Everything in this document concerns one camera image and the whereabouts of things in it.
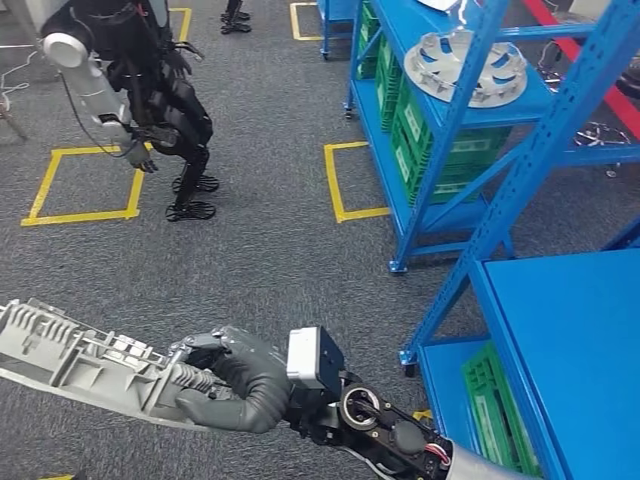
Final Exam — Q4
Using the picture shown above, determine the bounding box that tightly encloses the green plastic crate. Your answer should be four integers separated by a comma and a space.
460, 341, 544, 480
356, 0, 382, 82
389, 79, 512, 208
374, 34, 407, 134

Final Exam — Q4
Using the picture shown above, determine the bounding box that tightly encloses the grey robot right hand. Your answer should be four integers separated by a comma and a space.
168, 324, 294, 436

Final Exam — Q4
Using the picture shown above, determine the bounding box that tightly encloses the black stool chrome base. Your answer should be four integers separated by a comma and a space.
574, 56, 640, 179

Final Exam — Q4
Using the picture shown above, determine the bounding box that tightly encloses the blue metal shelf rack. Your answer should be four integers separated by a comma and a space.
398, 0, 640, 480
316, 0, 362, 62
343, 0, 640, 274

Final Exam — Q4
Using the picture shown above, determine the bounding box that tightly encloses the silver plastic wheel cover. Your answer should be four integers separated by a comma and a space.
0, 298, 236, 433
402, 29, 530, 111

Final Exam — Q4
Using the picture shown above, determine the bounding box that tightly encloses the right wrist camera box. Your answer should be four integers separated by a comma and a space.
285, 325, 346, 393

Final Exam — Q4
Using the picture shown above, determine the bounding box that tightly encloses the red barrier belt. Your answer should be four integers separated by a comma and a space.
521, 0, 640, 142

